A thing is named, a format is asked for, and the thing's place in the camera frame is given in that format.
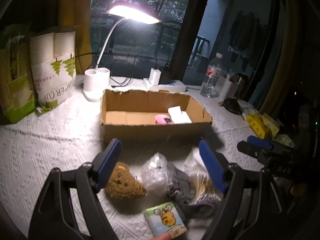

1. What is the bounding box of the clear bubble wrap bundle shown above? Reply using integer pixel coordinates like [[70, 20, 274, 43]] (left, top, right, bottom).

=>
[[140, 153, 172, 196]]

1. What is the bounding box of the yellow curtain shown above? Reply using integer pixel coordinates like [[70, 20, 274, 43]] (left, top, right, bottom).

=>
[[59, 0, 92, 74]]

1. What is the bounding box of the open cardboard box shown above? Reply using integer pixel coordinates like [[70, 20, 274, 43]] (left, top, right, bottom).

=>
[[100, 90, 212, 142]]

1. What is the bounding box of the clear water bottle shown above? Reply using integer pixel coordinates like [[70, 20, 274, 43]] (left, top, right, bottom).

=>
[[200, 53, 223, 98]]

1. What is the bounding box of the brown fuzzy plush toy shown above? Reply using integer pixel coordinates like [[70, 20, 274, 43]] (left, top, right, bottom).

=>
[[104, 162, 146, 199]]

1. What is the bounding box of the yellow cloth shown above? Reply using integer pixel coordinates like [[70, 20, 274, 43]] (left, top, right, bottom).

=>
[[246, 113, 279, 140]]

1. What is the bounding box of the black round pouch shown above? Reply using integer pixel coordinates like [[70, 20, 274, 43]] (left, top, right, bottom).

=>
[[222, 98, 242, 115]]

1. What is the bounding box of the green paper cup sleeve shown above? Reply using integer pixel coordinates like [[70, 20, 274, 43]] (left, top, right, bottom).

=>
[[1, 24, 37, 124]]

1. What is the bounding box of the white charger plug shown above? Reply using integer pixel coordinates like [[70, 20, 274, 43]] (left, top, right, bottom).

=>
[[149, 68, 162, 86]]

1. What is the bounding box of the white perforated organizer basket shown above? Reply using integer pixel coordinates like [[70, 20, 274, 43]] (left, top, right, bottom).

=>
[[215, 76, 239, 100]]

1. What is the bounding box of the dark thermos flask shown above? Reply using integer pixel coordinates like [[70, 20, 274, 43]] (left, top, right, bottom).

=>
[[234, 73, 249, 98]]

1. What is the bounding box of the grey sock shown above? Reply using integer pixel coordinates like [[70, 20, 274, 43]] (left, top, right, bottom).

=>
[[168, 163, 224, 219]]

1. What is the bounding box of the hanging grey sweater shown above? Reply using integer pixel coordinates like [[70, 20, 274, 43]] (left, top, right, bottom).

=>
[[229, 11, 260, 51]]

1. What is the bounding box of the white paper cup sleeve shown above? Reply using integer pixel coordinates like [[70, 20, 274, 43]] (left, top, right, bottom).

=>
[[29, 26, 76, 114]]

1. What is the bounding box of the white power strip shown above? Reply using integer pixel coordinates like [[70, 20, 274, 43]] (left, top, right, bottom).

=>
[[143, 78, 187, 93]]

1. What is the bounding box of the pink plush toy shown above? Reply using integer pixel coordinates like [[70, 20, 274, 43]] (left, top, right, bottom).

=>
[[155, 114, 174, 125]]

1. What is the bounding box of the cotton swab bag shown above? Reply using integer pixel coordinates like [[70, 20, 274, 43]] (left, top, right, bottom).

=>
[[189, 172, 217, 198]]

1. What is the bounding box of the cartoon tissue pack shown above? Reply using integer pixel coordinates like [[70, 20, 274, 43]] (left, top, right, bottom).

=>
[[144, 202, 187, 238]]

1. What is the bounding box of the black charging cable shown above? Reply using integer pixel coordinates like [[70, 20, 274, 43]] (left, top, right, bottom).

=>
[[75, 52, 161, 88]]

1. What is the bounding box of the white desk lamp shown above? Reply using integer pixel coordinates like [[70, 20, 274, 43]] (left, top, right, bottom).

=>
[[82, 3, 162, 103]]

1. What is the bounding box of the white textured table cloth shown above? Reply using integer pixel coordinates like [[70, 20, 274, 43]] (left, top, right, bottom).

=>
[[1, 83, 262, 239]]

